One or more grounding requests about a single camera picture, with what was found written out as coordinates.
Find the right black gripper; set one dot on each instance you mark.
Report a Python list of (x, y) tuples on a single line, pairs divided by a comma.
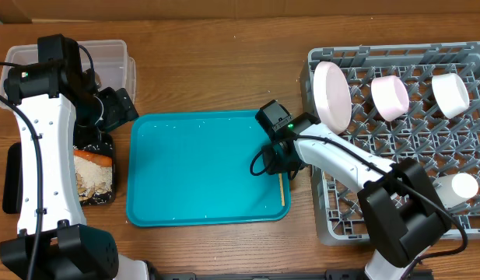
[(276, 166)]

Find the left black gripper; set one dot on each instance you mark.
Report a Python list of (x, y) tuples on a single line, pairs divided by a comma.
[(120, 110)]

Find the wooden chopstick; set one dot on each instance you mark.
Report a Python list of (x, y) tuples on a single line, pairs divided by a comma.
[(281, 188)]

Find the orange carrot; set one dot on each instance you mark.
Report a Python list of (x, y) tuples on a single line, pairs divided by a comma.
[(98, 159)]

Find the white plate with peanuts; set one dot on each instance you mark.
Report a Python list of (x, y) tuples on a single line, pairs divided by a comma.
[(332, 98)]

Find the white bowl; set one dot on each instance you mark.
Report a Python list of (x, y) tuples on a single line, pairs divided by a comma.
[(451, 94), (390, 97)]

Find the small white cup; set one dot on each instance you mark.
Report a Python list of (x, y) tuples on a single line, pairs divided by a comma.
[(455, 189)]

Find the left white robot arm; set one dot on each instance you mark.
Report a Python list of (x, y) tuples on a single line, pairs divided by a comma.
[(58, 107)]

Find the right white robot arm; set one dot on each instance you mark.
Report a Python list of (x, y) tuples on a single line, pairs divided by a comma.
[(404, 211)]

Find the clear plastic bin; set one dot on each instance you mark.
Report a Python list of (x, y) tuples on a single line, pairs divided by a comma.
[(113, 65)]

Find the black tray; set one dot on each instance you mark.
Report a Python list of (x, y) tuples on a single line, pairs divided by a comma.
[(13, 188)]

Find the pile of rice and peanuts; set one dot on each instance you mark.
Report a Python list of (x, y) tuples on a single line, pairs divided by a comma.
[(94, 183)]

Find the teal plastic tray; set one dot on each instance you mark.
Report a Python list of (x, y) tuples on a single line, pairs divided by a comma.
[(193, 169)]

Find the grey dish rack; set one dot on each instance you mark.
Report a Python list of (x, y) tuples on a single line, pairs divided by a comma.
[(442, 145)]

